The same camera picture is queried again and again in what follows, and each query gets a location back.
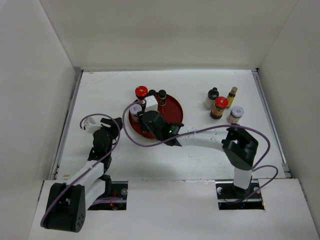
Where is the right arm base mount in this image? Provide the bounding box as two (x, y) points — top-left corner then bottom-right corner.
(215, 180), (265, 210)

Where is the red round lacquer tray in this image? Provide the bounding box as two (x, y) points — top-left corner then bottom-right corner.
(127, 94), (184, 140)

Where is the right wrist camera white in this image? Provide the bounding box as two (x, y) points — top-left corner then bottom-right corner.
(144, 95), (158, 112)

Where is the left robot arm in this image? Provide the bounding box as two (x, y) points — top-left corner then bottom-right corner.
(40, 114), (123, 233)

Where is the white-lid pink jar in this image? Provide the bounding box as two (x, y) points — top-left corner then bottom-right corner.
(226, 106), (244, 124)

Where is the red-lid amber sauce bottle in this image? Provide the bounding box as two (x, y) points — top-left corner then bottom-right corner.
(210, 96), (229, 120)

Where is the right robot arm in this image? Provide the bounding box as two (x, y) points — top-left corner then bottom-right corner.
(139, 110), (259, 199)

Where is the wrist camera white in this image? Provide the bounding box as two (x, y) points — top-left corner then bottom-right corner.
(144, 95), (158, 112)
(80, 116), (101, 134)

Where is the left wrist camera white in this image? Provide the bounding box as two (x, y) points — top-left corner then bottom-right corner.
(80, 116), (101, 134)

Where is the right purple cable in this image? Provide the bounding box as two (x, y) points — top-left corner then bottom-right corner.
(122, 100), (280, 203)

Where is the gold-cap yellow oil bottle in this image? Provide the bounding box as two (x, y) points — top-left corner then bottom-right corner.
(226, 86), (238, 108)

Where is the purple cable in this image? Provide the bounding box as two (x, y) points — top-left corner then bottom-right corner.
(122, 100), (280, 203)
(39, 113), (122, 227)

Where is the large red-lid sauce jar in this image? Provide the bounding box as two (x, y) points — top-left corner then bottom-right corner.
(134, 85), (149, 107)

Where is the small black-cap spice bottle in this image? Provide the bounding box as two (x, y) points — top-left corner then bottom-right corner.
(148, 89), (157, 98)

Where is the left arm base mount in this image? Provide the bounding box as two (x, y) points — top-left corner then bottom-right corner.
(88, 175), (129, 211)

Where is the black-cap white bottle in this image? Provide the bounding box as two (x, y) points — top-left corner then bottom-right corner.
(203, 87), (220, 110)

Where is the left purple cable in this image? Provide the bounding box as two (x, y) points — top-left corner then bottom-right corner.
(39, 113), (122, 227)

